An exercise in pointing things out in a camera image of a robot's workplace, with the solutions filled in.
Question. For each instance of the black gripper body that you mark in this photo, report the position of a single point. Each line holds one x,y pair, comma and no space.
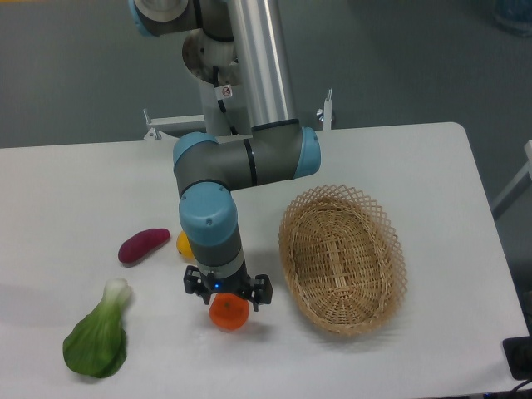
237,284

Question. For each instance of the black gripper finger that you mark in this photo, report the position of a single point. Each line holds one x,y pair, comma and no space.
258,291
199,284

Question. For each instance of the orange fruit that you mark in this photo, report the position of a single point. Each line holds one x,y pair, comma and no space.
229,311

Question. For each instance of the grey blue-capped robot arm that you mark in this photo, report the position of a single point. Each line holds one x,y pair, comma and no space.
208,171

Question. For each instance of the yellow mango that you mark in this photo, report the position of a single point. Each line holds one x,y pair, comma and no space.
183,246

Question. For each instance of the purple sweet potato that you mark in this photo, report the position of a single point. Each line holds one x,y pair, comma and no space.
138,246

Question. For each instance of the woven wicker basket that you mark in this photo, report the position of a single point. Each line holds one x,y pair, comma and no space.
342,260

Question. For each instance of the green bok choy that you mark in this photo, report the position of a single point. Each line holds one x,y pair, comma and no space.
96,346

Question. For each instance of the black device at table edge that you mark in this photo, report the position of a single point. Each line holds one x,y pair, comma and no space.
518,356

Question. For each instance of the blue translucent container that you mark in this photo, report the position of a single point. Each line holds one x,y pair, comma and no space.
514,16

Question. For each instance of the white metal frame right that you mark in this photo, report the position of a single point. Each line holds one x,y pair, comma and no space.
515,188

